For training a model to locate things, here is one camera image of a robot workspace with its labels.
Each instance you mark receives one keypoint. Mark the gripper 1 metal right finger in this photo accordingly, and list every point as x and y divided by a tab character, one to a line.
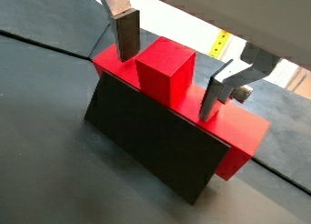
230	86

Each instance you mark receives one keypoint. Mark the gripper 1 metal left finger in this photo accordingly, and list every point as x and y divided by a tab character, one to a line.
126	24

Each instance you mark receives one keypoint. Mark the red interlocking puzzle block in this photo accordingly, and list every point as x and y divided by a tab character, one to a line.
161	71

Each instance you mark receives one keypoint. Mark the black angle bracket stand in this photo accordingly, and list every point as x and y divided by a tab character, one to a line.
178	151

